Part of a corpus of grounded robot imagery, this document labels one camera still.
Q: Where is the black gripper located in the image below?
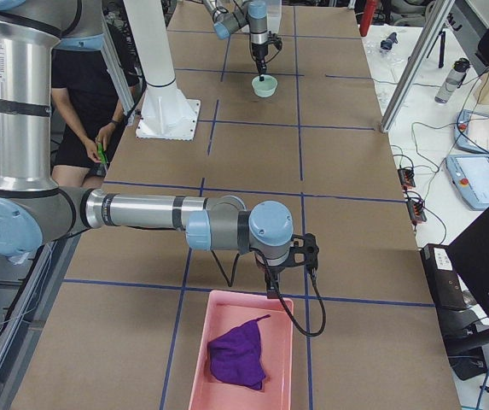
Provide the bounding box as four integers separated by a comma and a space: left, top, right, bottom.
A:
254, 254, 286, 299
251, 43, 268, 82

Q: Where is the mint green bowl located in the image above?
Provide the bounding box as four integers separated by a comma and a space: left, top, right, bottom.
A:
251, 74, 278, 98

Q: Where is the purple microfiber cloth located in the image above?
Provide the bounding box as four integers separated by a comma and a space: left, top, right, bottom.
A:
207, 314, 270, 391

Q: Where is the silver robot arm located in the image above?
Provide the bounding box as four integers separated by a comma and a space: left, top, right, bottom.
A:
201, 1, 270, 82
0, 1, 297, 297

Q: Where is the black desktop box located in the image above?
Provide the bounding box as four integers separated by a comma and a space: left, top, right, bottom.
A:
420, 243, 477, 311

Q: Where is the pink plastic bin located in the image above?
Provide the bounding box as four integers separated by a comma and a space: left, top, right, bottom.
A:
189, 290, 294, 409

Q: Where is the clear plastic bin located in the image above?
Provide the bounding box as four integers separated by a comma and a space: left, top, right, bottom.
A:
237, 0, 282, 34

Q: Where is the crumpled clear plastic wrap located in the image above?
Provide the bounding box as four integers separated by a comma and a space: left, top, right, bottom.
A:
364, 40, 407, 111

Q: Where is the red cylinder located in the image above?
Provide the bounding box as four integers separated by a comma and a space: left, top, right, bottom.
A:
359, 0, 377, 37

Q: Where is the folded navy umbrella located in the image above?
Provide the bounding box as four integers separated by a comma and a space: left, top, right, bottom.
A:
380, 32, 398, 51

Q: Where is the seated person in black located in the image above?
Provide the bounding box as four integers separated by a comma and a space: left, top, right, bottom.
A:
51, 50, 125, 188

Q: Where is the green handheld tool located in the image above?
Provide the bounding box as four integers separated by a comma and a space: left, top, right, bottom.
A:
96, 139, 108, 165

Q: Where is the grey water bottle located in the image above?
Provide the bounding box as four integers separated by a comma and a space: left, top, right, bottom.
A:
434, 57, 471, 104

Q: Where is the near blue teach pendant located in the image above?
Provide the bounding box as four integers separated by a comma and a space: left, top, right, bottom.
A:
445, 154, 489, 210

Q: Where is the blue teach pendant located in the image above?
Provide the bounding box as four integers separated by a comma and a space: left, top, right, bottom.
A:
454, 109, 489, 155
445, 154, 489, 210

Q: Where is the far blue teach pendant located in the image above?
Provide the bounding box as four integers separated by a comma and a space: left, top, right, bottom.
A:
454, 109, 489, 155

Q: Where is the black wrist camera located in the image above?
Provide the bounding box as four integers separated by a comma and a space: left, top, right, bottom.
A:
286, 233, 319, 276
267, 32, 283, 59

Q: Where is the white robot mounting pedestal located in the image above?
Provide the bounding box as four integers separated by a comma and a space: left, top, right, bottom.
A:
124, 0, 201, 141

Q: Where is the aluminium frame post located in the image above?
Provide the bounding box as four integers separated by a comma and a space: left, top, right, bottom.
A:
380, 0, 455, 133

